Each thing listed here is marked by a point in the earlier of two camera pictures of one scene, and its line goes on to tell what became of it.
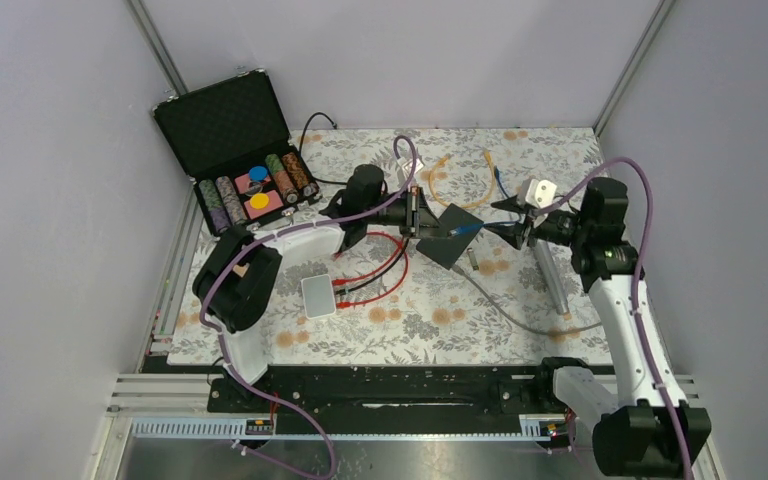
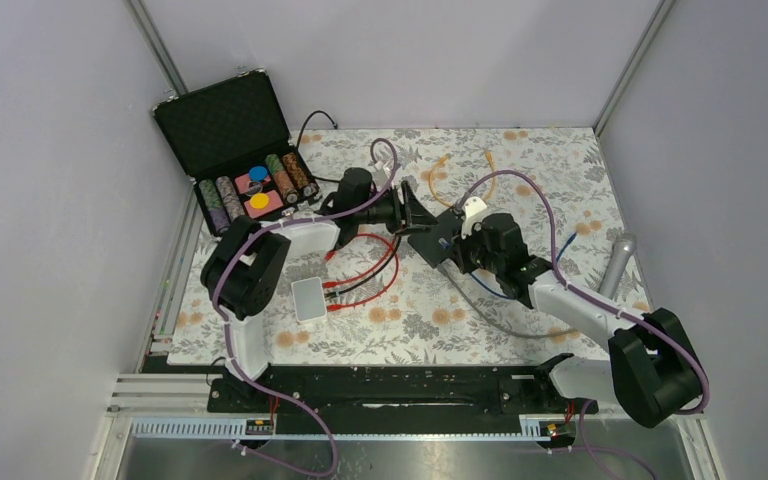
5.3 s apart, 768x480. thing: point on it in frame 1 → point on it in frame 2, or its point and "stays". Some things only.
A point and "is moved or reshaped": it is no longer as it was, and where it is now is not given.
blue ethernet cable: x=470 y=227 → x=447 y=245
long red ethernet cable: x=344 y=282 is moved or reshaped
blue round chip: x=258 y=173 stays
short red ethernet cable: x=341 y=305 is moved or reshaped
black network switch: x=449 y=250 stays
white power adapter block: x=540 y=193 → x=473 y=209
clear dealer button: x=254 y=187 stays
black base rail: x=482 y=398 stays
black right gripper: x=514 y=233 → x=464 y=242
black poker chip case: x=231 y=140 stays
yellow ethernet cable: x=467 y=205 stays
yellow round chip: x=259 y=201 stays
